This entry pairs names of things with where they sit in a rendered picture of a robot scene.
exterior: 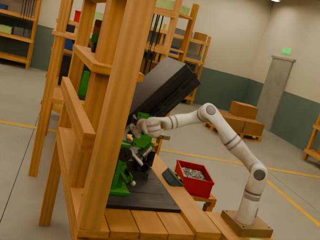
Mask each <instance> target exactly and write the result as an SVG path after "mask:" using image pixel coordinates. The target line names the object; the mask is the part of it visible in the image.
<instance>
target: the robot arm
mask: <svg viewBox="0 0 320 240"><path fill-rule="evenodd" d="M131 120H132V121H131V122H132V123H134V124H135V125H133V124H130V125H129V129H130V130H131V132H132V134H133V135H134V137H135V138H137V139H139V138H140V133H141V134H143V135H144V134H147V135H148V136H149V137H152V138H156V137H158V136H160V135H161V127H160V122H161V123H162V125H163V127H164V129H165V130H171V129H175V128H179V127H182V126H185V125H189V124H194V123H205V122H209V121H210V122H211V123H212V124H213V125H214V127H215V128H216V129H217V131H218V133H219V136H220V139H221V142H222V143H223V145H224V146H225V147H226V148H227V149H228V150H229V151H230V152H231V153H232V154H233V155H234V156H235V157H237V158H238V159H239V160H240V161H241V162H242V163H243V164H244V165H245V167H246V168H247V169H248V171H249V173H250V176H249V179H248V182H247V184H246V186H245V189H244V193H243V196H242V199H241V203H240V207H239V210H238V214H237V217H236V219H237V221H239V222H241V223H243V224H246V225H252V224H254V222H255V219H256V216H257V213H258V210H259V208H258V205H259V201H260V198H261V194H262V192H263V190H264V188H265V185H266V182H267V178H268V171H267V168H266V167H265V165H264V164H263V163H261V162H260V161H259V160H258V159H257V158H256V157H255V156H254V155H253V154H252V153H251V151H250V150H249V148H248V147H247V145H246V144H245V143H244V142H243V140H242V139H241V138H240V137H239V136H238V134H237V133H236V132H235V131H234V130H233V129H232V128H231V126H230V125H229V124H228V123H227V122H226V121H225V119H224V118H223V117H222V115H221V114H220V112H219V111H218V109H217V108H216V107H215V106H214V105H213V104H211V103H205V104H204V105H202V106H201V107H200V108H199V109H197V110H195V111H193V112H190V113H186V114H176V115H171V116H167V117H149V118H147V119H143V118H140V119H138V118H136V114H134V115H132V117H131Z"/></svg>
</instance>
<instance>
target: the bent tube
mask: <svg viewBox="0 0 320 240"><path fill-rule="evenodd" d="M131 124H133V125H135V124H134V123H131ZM129 131H130V129H129V125H128V126H127V127H126V128H125V131H124V135H123V139H122V140H126V136H127V133H128V132H129ZM130 149H131V148H130ZM131 151H132V158H133V159H134V160H135V162H136V163H137V164H138V165H139V166H140V167H141V166H142V165H143V162H142V161H141V160H140V159H139V157H138V156H137V155H136V154H135V153H134V151H133V150H132V149H131Z"/></svg>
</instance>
